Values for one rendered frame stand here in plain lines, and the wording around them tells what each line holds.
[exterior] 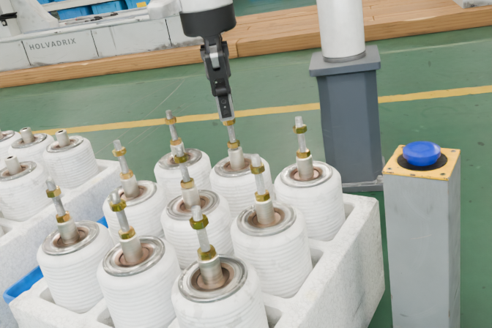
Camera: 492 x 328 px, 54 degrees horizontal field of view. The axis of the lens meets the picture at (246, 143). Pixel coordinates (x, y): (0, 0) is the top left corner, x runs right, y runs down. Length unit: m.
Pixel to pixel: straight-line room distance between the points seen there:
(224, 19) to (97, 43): 2.27
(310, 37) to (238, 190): 1.83
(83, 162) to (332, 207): 0.54
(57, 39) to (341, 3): 2.22
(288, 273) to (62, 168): 0.57
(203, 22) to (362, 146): 0.56
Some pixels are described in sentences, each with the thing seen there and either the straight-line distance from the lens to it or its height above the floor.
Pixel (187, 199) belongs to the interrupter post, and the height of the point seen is 0.27.
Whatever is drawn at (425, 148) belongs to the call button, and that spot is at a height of 0.33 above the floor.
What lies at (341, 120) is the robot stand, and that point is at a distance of 1.07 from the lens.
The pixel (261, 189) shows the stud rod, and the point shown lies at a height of 0.30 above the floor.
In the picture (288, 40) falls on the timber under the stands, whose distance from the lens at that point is 2.51.
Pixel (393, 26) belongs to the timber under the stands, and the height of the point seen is 0.05.
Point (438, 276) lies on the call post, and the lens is 0.62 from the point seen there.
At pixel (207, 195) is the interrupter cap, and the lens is 0.69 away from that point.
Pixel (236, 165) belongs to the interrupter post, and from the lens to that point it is 0.75.
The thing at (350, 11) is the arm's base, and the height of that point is 0.40.
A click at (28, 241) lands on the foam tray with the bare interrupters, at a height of 0.16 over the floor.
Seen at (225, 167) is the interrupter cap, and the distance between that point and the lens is 0.76.
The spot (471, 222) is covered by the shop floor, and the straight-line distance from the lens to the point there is 1.04.
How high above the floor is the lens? 0.58
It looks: 23 degrees down
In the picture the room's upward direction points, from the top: 11 degrees counter-clockwise
